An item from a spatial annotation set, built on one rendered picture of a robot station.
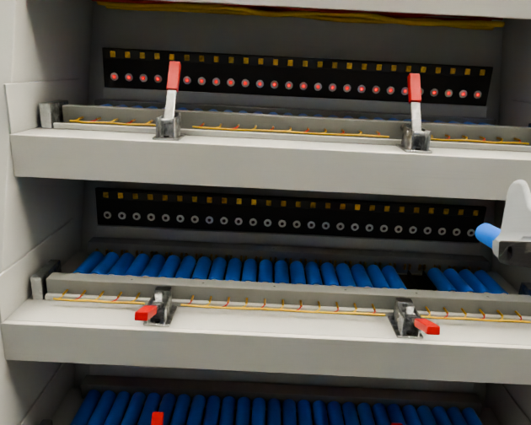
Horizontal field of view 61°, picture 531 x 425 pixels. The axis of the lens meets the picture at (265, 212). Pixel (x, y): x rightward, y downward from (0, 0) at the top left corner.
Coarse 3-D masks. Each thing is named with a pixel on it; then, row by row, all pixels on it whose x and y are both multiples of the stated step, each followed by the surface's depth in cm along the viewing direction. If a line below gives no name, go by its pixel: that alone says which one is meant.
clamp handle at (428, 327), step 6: (408, 306) 48; (414, 306) 48; (408, 312) 48; (408, 318) 47; (414, 318) 46; (420, 318) 46; (420, 324) 43; (426, 324) 42; (432, 324) 42; (426, 330) 41; (432, 330) 41; (438, 330) 41
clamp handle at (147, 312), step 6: (156, 294) 48; (162, 294) 48; (156, 300) 48; (162, 300) 48; (144, 306) 44; (150, 306) 44; (156, 306) 44; (138, 312) 41; (144, 312) 41; (150, 312) 42; (156, 312) 44; (138, 318) 41; (144, 318) 41
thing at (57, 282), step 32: (64, 288) 52; (96, 288) 51; (128, 288) 51; (192, 288) 51; (224, 288) 51; (256, 288) 51; (288, 288) 52; (320, 288) 52; (352, 288) 52; (384, 288) 53; (512, 320) 50
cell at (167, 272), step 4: (172, 256) 60; (176, 256) 60; (168, 260) 59; (172, 260) 59; (176, 260) 59; (164, 264) 58; (168, 264) 57; (172, 264) 57; (176, 264) 58; (164, 268) 56; (168, 268) 56; (172, 268) 57; (176, 268) 58; (160, 272) 55; (164, 272) 55; (168, 272) 55; (172, 272) 56; (160, 276) 54; (164, 276) 54; (168, 276) 54; (172, 276) 55
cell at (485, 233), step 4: (480, 224) 41; (484, 224) 41; (488, 224) 41; (480, 228) 41; (484, 228) 41; (488, 228) 40; (492, 228) 40; (496, 228) 40; (476, 232) 41; (480, 232) 41; (484, 232) 40; (488, 232) 40; (492, 232) 39; (496, 232) 39; (476, 236) 41; (480, 236) 41; (484, 236) 40; (488, 236) 39; (492, 236) 39; (496, 236) 38; (480, 240) 41; (484, 240) 40; (488, 240) 39; (488, 244) 39
